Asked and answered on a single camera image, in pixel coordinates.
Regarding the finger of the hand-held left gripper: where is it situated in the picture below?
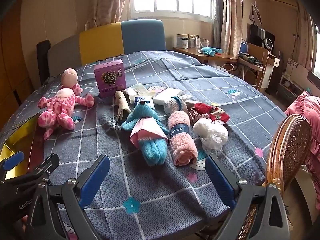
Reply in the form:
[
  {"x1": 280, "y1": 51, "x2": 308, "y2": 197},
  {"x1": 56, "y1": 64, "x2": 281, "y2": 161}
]
[
  {"x1": 25, "y1": 153, "x2": 60, "y2": 181},
  {"x1": 0, "y1": 151, "x2": 25, "y2": 180}
]

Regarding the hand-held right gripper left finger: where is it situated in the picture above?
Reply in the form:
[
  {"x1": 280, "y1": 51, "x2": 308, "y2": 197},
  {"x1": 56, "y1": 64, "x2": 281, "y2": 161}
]
[{"x1": 25, "y1": 154, "x2": 111, "y2": 240}]

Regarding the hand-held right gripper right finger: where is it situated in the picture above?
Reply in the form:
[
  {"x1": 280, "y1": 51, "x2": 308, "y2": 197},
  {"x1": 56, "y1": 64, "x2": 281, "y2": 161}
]
[{"x1": 204, "y1": 154, "x2": 293, "y2": 240}]

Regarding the gold tin box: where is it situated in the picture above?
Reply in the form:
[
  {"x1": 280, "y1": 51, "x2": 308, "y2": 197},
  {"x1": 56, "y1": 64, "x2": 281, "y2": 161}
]
[{"x1": 0, "y1": 117, "x2": 47, "y2": 180}]

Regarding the pink towel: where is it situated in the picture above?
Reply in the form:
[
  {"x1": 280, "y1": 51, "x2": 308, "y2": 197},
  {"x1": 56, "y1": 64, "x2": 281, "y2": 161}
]
[{"x1": 167, "y1": 111, "x2": 198, "y2": 167}]

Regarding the blue plush mouse pink dress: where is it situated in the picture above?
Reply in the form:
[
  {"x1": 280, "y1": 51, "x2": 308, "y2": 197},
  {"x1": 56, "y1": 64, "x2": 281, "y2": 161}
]
[{"x1": 121, "y1": 100, "x2": 170, "y2": 167}]

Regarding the pink satin scrunchie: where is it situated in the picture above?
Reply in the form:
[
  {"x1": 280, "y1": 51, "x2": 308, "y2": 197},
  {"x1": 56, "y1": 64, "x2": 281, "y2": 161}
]
[{"x1": 187, "y1": 106, "x2": 213, "y2": 125}]

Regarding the red plush doll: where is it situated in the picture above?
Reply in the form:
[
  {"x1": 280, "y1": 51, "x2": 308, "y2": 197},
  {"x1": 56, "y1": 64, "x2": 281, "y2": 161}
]
[{"x1": 194, "y1": 102, "x2": 230, "y2": 123}]

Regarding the beige sock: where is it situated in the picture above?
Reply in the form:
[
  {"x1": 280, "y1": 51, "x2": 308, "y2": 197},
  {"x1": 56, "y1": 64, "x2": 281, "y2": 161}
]
[{"x1": 114, "y1": 90, "x2": 132, "y2": 122}]

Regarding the blue tissue packet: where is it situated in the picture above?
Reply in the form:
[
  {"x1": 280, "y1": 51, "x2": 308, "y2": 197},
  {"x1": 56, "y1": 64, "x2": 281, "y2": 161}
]
[{"x1": 134, "y1": 95, "x2": 155, "y2": 109}]

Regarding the white soft packet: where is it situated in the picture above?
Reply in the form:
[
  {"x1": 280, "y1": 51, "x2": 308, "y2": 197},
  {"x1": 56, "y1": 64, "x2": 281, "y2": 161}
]
[{"x1": 124, "y1": 83, "x2": 150, "y2": 103}]

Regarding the white foam block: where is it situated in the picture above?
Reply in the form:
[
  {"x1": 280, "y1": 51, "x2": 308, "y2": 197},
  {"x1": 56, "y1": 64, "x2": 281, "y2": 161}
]
[{"x1": 152, "y1": 88, "x2": 183, "y2": 105}]

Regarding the white plastic bag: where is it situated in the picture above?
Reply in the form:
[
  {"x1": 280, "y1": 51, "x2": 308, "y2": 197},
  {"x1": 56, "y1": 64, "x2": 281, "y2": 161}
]
[{"x1": 192, "y1": 118, "x2": 229, "y2": 155}]

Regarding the grey checked bed sheet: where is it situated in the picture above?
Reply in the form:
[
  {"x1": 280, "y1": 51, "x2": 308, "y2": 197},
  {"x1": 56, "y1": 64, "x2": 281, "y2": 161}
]
[{"x1": 0, "y1": 51, "x2": 288, "y2": 240}]

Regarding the pink spotted giraffe plush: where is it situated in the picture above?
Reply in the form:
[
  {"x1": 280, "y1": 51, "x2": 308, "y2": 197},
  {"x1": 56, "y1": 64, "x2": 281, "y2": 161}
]
[{"x1": 37, "y1": 68, "x2": 95, "y2": 140}]

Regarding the wicker chair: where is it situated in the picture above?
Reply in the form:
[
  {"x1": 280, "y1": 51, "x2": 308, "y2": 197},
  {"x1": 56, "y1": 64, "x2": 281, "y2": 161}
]
[
  {"x1": 235, "y1": 114, "x2": 313, "y2": 240},
  {"x1": 285, "y1": 91, "x2": 320, "y2": 193}
]

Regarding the wooden wardrobe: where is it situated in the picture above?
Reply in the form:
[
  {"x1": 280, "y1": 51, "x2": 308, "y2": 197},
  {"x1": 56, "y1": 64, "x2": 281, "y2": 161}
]
[{"x1": 0, "y1": 0, "x2": 38, "y2": 130}]

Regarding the purple printed carton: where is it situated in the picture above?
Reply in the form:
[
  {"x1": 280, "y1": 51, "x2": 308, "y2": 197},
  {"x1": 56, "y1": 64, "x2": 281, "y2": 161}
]
[{"x1": 94, "y1": 59, "x2": 125, "y2": 99}]

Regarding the wicker chair back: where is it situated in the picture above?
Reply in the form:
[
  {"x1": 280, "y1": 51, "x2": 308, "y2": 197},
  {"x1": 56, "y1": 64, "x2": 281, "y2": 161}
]
[{"x1": 285, "y1": 91, "x2": 320, "y2": 193}]

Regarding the wooden desk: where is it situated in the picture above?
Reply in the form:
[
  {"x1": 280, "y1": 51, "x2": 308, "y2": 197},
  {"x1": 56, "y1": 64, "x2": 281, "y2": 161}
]
[{"x1": 172, "y1": 46, "x2": 238, "y2": 64}]

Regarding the blue plush toy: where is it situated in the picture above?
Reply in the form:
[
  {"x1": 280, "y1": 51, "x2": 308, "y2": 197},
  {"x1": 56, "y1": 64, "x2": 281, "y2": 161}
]
[{"x1": 201, "y1": 46, "x2": 222, "y2": 56}]

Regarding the grey yellow blue headboard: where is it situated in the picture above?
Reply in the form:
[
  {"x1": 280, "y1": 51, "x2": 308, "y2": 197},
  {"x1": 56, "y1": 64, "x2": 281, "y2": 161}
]
[{"x1": 47, "y1": 19, "x2": 167, "y2": 67}]

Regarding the wooden chair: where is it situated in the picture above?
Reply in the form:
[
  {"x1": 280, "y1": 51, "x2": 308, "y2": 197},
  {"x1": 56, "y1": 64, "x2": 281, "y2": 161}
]
[{"x1": 246, "y1": 42, "x2": 270, "y2": 90}]

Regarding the small printed box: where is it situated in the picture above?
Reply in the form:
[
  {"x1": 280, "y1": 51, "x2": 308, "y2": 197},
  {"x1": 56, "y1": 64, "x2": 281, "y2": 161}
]
[{"x1": 188, "y1": 34, "x2": 200, "y2": 47}]

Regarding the metal can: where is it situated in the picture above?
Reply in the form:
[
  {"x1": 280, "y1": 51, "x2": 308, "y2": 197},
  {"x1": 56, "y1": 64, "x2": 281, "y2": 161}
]
[{"x1": 176, "y1": 34, "x2": 188, "y2": 48}]

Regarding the black monitor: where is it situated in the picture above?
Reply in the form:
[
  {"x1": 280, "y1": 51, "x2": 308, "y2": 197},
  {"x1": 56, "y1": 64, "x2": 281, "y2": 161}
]
[{"x1": 250, "y1": 24, "x2": 275, "y2": 48}]

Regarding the pink patterned curtain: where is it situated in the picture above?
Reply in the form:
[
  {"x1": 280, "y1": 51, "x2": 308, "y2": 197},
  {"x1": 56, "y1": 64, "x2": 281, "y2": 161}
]
[
  {"x1": 214, "y1": 0, "x2": 243, "y2": 57},
  {"x1": 86, "y1": 0, "x2": 132, "y2": 28}
]

